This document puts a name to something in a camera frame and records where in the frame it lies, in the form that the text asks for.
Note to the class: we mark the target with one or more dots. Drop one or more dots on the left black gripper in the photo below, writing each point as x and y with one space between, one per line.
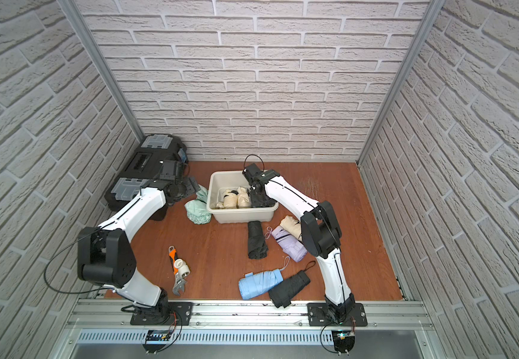
187 188

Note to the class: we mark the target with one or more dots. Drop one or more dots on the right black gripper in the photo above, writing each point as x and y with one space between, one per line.
256 203

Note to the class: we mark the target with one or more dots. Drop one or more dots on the beige umbrella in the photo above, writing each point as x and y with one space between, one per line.
243 198
293 226
229 200

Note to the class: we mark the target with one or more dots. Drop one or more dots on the mint green umbrella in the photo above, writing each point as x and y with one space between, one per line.
196 210

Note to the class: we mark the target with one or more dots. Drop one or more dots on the white plastic storage box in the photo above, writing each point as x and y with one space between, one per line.
220 181

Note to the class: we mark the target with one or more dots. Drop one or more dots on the black umbrella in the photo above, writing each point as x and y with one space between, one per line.
259 198
257 247
282 294

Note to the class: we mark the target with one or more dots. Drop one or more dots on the lilac umbrella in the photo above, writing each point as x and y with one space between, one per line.
290 245

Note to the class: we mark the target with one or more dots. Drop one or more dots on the light blue umbrella front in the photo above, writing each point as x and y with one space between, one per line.
254 285

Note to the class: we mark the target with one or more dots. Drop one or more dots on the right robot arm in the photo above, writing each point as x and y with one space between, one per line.
320 235

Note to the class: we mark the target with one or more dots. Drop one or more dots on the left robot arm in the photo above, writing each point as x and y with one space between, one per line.
105 256

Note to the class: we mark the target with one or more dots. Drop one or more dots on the black umbrella front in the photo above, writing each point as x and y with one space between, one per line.
282 294

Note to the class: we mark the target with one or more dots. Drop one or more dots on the black plastic toolbox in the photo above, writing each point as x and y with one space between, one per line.
143 168

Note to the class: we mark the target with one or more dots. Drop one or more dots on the white pipe fitting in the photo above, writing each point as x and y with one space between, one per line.
181 268

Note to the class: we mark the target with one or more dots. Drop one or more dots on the left controller board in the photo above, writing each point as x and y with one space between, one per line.
158 340

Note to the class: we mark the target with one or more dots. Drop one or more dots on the controller board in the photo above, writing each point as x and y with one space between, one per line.
343 341
158 340

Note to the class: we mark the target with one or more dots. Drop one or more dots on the right controller board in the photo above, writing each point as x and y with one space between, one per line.
343 341

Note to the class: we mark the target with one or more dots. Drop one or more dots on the orange handled adjustable wrench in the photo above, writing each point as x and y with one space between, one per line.
179 280

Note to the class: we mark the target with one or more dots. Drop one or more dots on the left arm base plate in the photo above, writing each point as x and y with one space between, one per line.
165 314

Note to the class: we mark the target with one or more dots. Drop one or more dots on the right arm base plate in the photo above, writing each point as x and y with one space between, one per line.
321 314

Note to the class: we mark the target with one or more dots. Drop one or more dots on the aluminium front rail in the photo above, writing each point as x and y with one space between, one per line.
231 314

